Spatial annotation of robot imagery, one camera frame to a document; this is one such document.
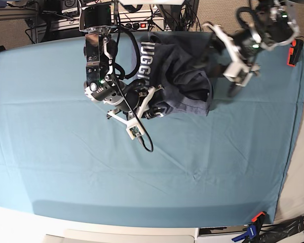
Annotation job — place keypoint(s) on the teal table cloth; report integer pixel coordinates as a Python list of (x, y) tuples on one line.
[(61, 157)]

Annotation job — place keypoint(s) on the blue orange clamp bottom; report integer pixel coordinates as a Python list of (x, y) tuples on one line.
[(252, 231)]

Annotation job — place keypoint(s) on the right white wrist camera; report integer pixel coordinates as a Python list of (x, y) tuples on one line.
[(133, 126)]

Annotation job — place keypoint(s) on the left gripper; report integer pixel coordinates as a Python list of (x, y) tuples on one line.
[(217, 57)]

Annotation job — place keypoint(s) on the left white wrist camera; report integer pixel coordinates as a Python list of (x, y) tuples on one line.
[(240, 70)]

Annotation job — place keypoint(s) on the white power strip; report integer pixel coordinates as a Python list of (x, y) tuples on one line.
[(155, 25)]

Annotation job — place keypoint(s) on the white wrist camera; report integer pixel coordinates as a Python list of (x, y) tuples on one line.
[(240, 70), (133, 126)]

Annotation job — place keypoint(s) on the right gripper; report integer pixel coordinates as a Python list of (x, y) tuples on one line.
[(140, 98)]

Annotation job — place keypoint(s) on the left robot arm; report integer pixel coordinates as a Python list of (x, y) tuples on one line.
[(268, 25)]

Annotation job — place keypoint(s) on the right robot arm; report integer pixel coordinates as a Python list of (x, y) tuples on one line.
[(107, 81)]

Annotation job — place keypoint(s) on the orange black clamp top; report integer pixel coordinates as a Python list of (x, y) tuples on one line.
[(295, 51)]

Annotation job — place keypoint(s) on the blue-grey T-shirt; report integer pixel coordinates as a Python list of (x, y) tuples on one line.
[(184, 64)]

